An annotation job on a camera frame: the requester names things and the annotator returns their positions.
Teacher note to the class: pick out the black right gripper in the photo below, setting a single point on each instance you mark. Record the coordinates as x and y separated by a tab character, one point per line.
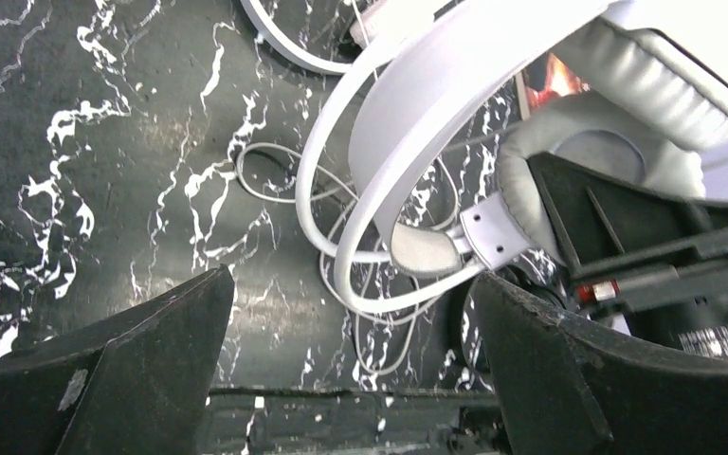
658	260

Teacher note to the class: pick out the large white over-ear headphones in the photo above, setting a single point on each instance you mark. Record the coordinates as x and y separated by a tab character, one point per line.
656	66

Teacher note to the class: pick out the orange brown paperback book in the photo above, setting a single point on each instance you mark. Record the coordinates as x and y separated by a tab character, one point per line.
546	78

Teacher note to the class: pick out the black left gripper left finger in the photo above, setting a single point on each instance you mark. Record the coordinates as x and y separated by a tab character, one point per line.
133	383

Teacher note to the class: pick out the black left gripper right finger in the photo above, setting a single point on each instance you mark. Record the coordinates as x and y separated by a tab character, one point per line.
568	385

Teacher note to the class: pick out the black wired headphones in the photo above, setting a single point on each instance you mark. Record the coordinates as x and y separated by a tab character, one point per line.
463	332

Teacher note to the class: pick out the small white on-ear headphones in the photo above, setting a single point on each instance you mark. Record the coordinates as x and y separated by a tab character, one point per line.
392	42

